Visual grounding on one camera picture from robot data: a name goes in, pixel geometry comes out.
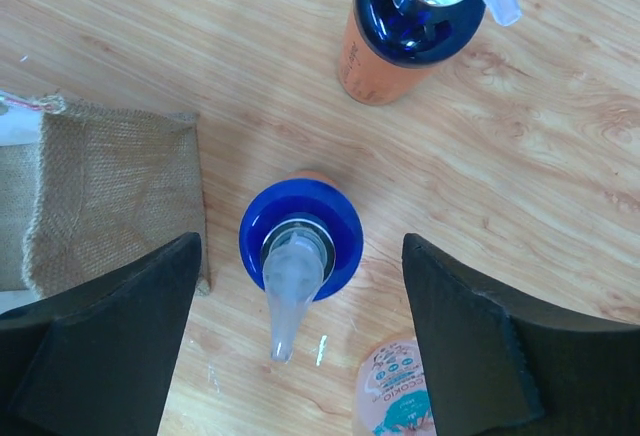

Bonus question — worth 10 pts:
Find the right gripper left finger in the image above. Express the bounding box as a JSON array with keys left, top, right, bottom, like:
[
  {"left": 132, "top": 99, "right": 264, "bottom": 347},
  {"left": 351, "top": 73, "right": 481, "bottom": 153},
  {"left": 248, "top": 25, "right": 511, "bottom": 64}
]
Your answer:
[{"left": 1, "top": 233, "right": 202, "bottom": 435}]

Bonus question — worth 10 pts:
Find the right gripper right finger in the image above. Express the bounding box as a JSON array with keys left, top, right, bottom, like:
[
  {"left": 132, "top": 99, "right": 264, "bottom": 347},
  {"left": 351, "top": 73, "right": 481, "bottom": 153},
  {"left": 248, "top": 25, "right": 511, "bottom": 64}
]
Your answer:
[{"left": 402, "top": 234, "right": 639, "bottom": 435}]

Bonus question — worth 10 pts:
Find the clear bottle pink cap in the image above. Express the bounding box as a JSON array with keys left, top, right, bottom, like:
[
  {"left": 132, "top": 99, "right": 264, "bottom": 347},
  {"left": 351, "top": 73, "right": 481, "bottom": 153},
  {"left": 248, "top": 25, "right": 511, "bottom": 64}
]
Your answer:
[{"left": 352, "top": 337, "right": 436, "bottom": 436}]

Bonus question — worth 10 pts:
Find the orange spray bottle back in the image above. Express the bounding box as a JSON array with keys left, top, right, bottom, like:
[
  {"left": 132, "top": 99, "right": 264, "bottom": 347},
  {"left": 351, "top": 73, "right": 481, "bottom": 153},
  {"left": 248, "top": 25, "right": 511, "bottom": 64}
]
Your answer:
[{"left": 238, "top": 170, "right": 364, "bottom": 362}]

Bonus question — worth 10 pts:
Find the orange spray bottle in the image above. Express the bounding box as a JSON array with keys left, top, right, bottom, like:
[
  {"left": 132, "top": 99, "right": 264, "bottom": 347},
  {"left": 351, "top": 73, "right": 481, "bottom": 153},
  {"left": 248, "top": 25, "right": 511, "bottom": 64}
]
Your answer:
[
  {"left": 238, "top": 170, "right": 364, "bottom": 362},
  {"left": 338, "top": 0, "right": 521, "bottom": 105}
]

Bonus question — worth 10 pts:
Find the orange spray bottle front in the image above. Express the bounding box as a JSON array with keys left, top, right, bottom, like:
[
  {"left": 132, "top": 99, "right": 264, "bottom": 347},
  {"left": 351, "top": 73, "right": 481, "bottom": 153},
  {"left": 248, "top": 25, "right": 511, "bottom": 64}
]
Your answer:
[{"left": 338, "top": 0, "right": 521, "bottom": 105}]

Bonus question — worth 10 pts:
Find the canvas tote bag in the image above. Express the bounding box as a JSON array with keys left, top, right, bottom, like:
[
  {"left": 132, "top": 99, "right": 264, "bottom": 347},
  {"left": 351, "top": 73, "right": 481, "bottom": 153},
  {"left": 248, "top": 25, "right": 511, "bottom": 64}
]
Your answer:
[{"left": 1, "top": 92, "right": 206, "bottom": 298}]

